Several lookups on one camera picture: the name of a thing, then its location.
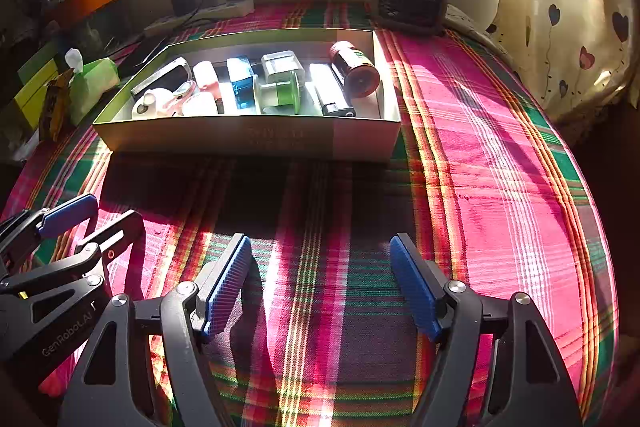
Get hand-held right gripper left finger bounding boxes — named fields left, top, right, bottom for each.
left=57, top=233, right=253, bottom=427

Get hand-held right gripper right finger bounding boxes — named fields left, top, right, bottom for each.
left=389, top=233, right=584, bottom=427

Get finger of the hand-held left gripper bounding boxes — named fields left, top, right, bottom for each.
left=0, top=193, right=99, bottom=269
left=0, top=209, right=145, bottom=296

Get white round earbud case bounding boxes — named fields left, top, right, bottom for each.
left=131, top=88, right=175, bottom=120

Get green cardboard box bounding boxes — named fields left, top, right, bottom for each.
left=92, top=28, right=403, bottom=163

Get white round small case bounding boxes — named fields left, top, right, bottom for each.
left=181, top=91, right=219, bottom=118

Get black rectangular case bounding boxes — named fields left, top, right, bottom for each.
left=130, top=58, right=194, bottom=97

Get white pink small case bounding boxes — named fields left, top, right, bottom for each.
left=192, top=60, right=222, bottom=100

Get blue transparent usb tester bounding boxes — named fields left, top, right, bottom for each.
left=225, top=56, right=260, bottom=114

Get green container with white lid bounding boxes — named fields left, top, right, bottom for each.
left=253, top=73, right=303, bottom=116

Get silver metal lighter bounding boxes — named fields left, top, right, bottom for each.
left=308, top=62, right=357, bottom=118

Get red plastic jar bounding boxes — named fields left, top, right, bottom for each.
left=329, top=40, right=380, bottom=98

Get white charger adapter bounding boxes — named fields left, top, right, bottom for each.
left=260, top=50, right=305, bottom=84

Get yellow snack packet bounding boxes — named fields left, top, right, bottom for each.
left=38, top=69, right=76, bottom=142

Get yellow-green cardboard box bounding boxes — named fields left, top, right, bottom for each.
left=13, top=59, right=59, bottom=128

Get green tissue pack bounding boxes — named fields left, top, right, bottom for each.
left=64, top=48, right=121, bottom=126

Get pink green plaid blanket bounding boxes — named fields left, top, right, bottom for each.
left=2, top=0, right=622, bottom=427

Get green cardboard box lid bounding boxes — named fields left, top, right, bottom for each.
left=17, top=41, right=59, bottom=84

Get black flat tablet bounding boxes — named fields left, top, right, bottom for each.
left=117, top=34, right=172, bottom=73

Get white power strip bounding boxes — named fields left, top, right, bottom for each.
left=143, top=0, right=255, bottom=36

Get cream curtain with hearts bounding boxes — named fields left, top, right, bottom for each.
left=487, top=0, right=640, bottom=124

